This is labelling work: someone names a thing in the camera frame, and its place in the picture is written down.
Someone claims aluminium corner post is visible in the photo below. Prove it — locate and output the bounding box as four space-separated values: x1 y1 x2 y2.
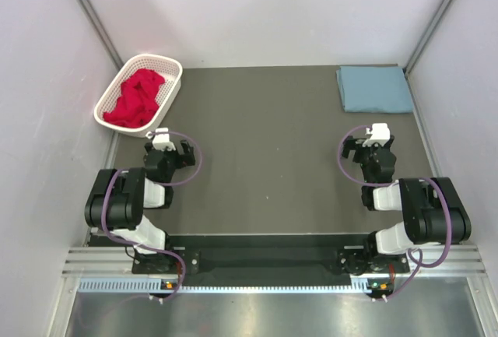
76 0 124 69
403 0 454 77

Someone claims grey slotted cable duct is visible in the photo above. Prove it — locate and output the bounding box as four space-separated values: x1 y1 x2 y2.
77 277 394 294

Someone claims left aluminium corner post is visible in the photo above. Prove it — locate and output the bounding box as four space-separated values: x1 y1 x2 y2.
76 0 124 69

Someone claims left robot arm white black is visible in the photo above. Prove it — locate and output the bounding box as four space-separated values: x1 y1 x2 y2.
84 135 196 272

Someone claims aluminium frame rail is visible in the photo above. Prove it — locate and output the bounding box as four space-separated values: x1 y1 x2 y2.
62 244 486 278

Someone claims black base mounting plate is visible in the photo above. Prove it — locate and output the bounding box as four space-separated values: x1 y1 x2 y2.
131 234 412 276

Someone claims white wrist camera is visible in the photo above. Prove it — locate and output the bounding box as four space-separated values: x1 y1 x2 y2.
363 123 391 147
146 128 176 152

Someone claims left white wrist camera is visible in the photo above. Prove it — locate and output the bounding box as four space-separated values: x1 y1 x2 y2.
146 128 176 152

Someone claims right aluminium corner post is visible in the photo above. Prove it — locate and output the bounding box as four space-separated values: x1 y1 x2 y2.
403 0 454 77

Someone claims red t shirt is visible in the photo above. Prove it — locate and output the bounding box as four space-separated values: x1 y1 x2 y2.
103 68 166 128

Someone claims white perforated plastic basket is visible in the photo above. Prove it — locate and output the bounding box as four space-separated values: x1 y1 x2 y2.
94 54 183 138

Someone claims folded blue t shirt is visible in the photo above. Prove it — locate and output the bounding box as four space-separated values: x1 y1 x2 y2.
336 66 413 114

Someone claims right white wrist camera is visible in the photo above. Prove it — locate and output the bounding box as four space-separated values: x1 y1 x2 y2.
363 123 391 147

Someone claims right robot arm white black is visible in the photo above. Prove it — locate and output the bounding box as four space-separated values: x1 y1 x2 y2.
338 135 472 272

